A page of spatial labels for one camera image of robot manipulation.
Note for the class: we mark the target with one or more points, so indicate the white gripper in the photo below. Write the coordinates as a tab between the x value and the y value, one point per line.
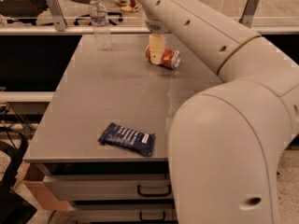
154	26

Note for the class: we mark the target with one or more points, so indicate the red coke can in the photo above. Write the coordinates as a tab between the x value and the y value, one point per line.
170	58

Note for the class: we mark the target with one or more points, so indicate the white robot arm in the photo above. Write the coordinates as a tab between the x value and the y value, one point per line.
224	143

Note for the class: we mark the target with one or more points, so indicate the person's feet in sandals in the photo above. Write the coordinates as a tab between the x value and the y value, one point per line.
127	5

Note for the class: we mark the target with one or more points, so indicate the clear plastic water bottle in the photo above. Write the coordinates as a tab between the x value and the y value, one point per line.
100	24

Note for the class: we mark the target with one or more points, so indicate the blue snack bag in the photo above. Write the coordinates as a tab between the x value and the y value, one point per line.
127	138

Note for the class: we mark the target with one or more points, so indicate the dark chair at left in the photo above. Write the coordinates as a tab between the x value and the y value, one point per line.
25	11

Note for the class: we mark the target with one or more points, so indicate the grey upper drawer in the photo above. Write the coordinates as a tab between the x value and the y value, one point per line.
109	187

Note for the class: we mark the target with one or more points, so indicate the grey drawer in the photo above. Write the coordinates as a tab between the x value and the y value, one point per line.
109	187
130	213

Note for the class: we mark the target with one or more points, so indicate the grey lower drawer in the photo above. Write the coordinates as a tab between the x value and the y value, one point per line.
130	213

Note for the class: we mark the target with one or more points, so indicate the cardboard box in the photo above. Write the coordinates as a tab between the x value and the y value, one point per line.
31	177

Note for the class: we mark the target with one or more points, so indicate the right metal bracket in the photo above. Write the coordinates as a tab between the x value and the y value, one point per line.
249	12

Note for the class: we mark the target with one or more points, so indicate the metal bracket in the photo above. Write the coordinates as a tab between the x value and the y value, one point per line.
57	15
249	12

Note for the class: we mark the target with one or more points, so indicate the left metal bracket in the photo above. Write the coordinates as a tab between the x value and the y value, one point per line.
57	15

